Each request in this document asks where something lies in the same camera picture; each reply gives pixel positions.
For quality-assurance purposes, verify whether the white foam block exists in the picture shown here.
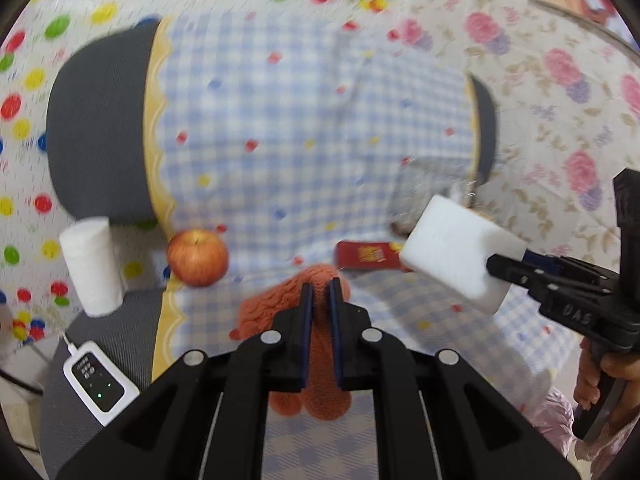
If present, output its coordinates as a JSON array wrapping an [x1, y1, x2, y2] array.
[[399, 195, 527, 315]]

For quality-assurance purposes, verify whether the orange knitted toy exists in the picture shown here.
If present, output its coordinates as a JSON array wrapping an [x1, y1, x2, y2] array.
[[230, 263, 352, 422]]

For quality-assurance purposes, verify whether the clear plastic clamshell box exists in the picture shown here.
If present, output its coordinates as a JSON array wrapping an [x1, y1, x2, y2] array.
[[387, 157, 477, 237]]

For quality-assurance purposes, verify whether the person's right hand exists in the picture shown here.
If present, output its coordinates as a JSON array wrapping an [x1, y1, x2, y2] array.
[[574, 338, 640, 434]]

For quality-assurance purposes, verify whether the white power bank device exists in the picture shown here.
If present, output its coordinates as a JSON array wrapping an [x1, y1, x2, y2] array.
[[63, 339, 140, 427]]

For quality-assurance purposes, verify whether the red apple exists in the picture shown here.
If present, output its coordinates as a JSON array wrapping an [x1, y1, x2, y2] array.
[[166, 229, 229, 287]]

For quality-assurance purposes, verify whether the red paper packet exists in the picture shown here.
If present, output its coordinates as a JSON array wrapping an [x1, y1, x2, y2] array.
[[334, 240, 409, 272]]

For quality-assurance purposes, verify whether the white paper roll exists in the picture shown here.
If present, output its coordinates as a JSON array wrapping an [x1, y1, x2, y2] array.
[[58, 217, 125, 318]]

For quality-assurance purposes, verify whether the blue checkered cloth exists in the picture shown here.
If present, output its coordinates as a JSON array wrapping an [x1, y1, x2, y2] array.
[[143, 11, 575, 479]]

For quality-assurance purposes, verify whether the grey fabric chair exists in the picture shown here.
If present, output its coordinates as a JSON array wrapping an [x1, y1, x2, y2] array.
[[38, 19, 501, 480]]

